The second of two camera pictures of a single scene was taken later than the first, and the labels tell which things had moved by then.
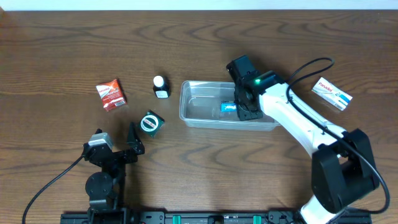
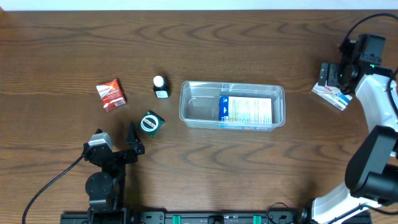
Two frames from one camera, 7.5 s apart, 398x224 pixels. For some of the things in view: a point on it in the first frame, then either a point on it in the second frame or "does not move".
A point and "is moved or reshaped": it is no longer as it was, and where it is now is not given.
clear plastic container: [211, 104] does not move
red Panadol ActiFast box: [111, 94] does not move
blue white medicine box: [228, 107] is moved or reshaped
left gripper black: [115, 154] does not move
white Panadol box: [332, 93] does not move
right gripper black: [244, 109] -> [329, 75]
